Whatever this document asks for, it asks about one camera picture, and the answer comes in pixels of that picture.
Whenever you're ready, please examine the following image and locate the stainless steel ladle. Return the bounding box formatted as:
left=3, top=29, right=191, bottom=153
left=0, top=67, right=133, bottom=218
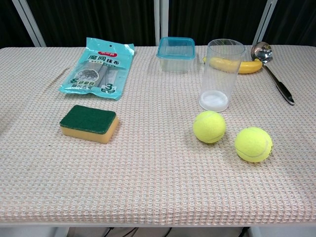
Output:
left=250, top=41, right=296, bottom=106

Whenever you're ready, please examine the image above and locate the beige waffle-weave tablecloth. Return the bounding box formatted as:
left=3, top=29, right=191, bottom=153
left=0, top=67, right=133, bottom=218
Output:
left=0, top=45, right=316, bottom=225

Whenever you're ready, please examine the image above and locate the clear plastic cup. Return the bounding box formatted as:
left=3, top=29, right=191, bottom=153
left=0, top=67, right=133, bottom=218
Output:
left=198, top=38, right=246, bottom=113

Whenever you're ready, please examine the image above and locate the yellow tennis ball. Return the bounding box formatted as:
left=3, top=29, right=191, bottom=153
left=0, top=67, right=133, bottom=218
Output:
left=193, top=110, right=227, bottom=144
left=234, top=126, right=274, bottom=163

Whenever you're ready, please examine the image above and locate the green and yellow sponge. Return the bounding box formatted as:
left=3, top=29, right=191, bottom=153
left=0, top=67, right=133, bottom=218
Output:
left=59, top=104, right=119, bottom=145

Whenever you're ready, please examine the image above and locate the black backdrop curtain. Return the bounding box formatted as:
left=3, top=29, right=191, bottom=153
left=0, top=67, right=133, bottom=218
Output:
left=0, top=0, right=316, bottom=49

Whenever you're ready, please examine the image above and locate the teal cleaning cloth package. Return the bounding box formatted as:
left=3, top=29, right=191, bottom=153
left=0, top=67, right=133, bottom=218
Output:
left=58, top=37, right=135, bottom=101

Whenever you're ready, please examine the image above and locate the white frame post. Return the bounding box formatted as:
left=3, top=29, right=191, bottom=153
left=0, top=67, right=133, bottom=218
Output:
left=11, top=0, right=47, bottom=47
left=153, top=0, right=169, bottom=46
left=251, top=0, right=277, bottom=46

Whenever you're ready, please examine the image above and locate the clear box with blue lid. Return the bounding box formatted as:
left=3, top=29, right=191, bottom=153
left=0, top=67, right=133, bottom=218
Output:
left=156, top=37, right=196, bottom=73

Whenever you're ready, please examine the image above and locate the yellow banana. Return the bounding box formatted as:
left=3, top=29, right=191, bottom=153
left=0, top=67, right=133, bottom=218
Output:
left=202, top=56, right=263, bottom=75

